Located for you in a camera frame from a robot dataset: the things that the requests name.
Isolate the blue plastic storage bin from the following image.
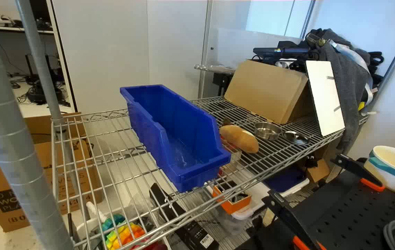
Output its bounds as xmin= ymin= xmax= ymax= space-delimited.
xmin=119 ymin=84 xmax=231 ymax=195

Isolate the white bowl with teal band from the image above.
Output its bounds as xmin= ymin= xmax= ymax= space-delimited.
xmin=362 ymin=145 xmax=395 ymax=196

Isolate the thick grey shelf pole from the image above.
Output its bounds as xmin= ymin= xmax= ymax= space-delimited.
xmin=0 ymin=0 xmax=74 ymax=250

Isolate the brown bread loaf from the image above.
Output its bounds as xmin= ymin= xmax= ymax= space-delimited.
xmin=217 ymin=124 xmax=260 ymax=154

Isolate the orange and white container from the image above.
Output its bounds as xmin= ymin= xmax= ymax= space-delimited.
xmin=211 ymin=182 xmax=253 ymax=217

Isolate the thin grey shelf pole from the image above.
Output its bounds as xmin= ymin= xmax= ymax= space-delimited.
xmin=196 ymin=0 xmax=213 ymax=100
xmin=15 ymin=0 xmax=63 ymax=122

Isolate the metal wire shelf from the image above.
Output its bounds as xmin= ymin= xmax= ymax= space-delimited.
xmin=49 ymin=95 xmax=371 ymax=250

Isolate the black perforated breadboard table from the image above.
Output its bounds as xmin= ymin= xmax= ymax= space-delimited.
xmin=246 ymin=157 xmax=395 ymax=250

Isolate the flat cardboard box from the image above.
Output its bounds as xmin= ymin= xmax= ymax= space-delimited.
xmin=222 ymin=60 xmax=315 ymax=127

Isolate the grey cloth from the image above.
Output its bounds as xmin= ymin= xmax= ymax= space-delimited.
xmin=318 ymin=39 xmax=374 ymax=150

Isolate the white shelving cabinet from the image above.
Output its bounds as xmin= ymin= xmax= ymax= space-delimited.
xmin=0 ymin=0 xmax=77 ymax=117

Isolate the dark blue flat box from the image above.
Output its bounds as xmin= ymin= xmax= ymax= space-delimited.
xmin=263 ymin=166 xmax=307 ymax=195

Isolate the round silver pot lid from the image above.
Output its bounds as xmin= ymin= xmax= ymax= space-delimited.
xmin=281 ymin=129 xmax=310 ymax=147

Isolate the small brown cardboard box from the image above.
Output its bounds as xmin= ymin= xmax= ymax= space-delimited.
xmin=306 ymin=159 xmax=332 ymax=185

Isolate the white plastic bottle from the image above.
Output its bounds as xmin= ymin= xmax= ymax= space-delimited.
xmin=73 ymin=200 xmax=110 ymax=243

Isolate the rainbow stacking toy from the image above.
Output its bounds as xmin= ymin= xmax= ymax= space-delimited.
xmin=101 ymin=214 xmax=148 ymax=250

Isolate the black backpack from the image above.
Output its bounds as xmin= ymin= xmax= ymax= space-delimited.
xmin=304 ymin=27 xmax=385 ymax=75

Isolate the long black box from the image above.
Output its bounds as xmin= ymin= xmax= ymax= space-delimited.
xmin=148 ymin=182 xmax=221 ymax=250

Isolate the black clamp with orange handle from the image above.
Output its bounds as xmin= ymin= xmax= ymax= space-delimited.
xmin=260 ymin=189 xmax=328 ymax=250
xmin=329 ymin=153 xmax=386 ymax=195

